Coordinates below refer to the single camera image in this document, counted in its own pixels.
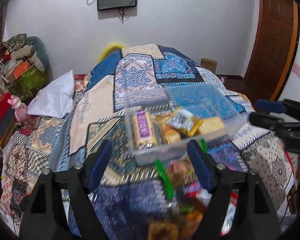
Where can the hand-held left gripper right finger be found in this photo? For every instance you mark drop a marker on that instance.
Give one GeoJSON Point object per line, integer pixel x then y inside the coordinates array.
{"type": "Point", "coordinates": [202, 168]}

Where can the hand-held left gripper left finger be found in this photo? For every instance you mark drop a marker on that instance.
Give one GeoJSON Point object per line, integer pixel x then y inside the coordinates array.
{"type": "Point", "coordinates": [99, 166]}

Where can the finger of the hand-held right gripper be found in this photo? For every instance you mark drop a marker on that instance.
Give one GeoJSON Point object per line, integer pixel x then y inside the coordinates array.
{"type": "Point", "coordinates": [265, 120]}
{"type": "Point", "coordinates": [268, 105]}

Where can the green snack stick packet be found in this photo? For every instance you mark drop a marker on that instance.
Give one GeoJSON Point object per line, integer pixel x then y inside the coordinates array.
{"type": "Point", "coordinates": [166, 180]}

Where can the pile of snack packets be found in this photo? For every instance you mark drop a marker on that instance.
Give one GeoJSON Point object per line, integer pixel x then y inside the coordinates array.
{"type": "Point", "coordinates": [187, 205]}

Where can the plain cracker packet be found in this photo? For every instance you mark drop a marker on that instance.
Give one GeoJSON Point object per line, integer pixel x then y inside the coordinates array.
{"type": "Point", "coordinates": [211, 125]}

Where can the orange snack packet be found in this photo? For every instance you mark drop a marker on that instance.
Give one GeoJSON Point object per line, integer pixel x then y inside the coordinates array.
{"type": "Point", "coordinates": [170, 133]}

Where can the yellow and silver snack packet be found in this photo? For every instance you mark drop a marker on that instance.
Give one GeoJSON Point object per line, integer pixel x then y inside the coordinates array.
{"type": "Point", "coordinates": [183, 121]}

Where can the clear plastic container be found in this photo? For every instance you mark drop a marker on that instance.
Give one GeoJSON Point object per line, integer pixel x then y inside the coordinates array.
{"type": "Point", "coordinates": [216, 105]}

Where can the purple label cracker packet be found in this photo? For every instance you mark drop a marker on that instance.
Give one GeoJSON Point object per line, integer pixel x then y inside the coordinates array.
{"type": "Point", "coordinates": [143, 130]}

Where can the patchwork printed blanket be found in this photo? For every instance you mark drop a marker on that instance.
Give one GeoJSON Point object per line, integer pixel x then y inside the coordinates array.
{"type": "Point", "coordinates": [97, 110]}

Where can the brown wooden door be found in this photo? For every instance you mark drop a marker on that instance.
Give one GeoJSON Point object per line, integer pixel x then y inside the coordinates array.
{"type": "Point", "coordinates": [272, 37]}

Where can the cardboard box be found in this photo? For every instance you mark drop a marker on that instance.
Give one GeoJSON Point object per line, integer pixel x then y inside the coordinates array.
{"type": "Point", "coordinates": [208, 65]}

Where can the white pillow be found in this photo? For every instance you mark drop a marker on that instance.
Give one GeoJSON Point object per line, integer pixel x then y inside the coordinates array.
{"type": "Point", "coordinates": [55, 97]}

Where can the pink toy figure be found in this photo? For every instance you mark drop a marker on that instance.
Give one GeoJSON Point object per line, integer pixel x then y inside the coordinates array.
{"type": "Point", "coordinates": [21, 111]}

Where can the green patterned box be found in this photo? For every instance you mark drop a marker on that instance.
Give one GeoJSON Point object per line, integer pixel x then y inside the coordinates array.
{"type": "Point", "coordinates": [27, 81]}

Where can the red box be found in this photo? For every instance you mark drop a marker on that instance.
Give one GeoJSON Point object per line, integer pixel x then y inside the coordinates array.
{"type": "Point", "coordinates": [0, 110]}

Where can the yellow plastic object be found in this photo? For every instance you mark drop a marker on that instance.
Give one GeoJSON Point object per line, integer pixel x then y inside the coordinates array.
{"type": "Point", "coordinates": [110, 48]}

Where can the orange box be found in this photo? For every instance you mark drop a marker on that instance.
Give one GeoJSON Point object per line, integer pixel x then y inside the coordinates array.
{"type": "Point", "coordinates": [17, 71]}

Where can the grey plush toy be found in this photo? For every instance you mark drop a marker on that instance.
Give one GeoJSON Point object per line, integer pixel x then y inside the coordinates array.
{"type": "Point", "coordinates": [27, 53]}

